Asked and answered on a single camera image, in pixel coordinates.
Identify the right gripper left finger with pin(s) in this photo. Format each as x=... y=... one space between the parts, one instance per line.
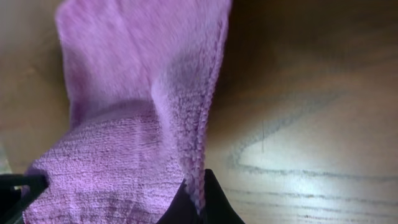
x=17 y=193

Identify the purple microfiber cloth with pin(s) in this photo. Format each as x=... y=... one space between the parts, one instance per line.
x=140 y=77

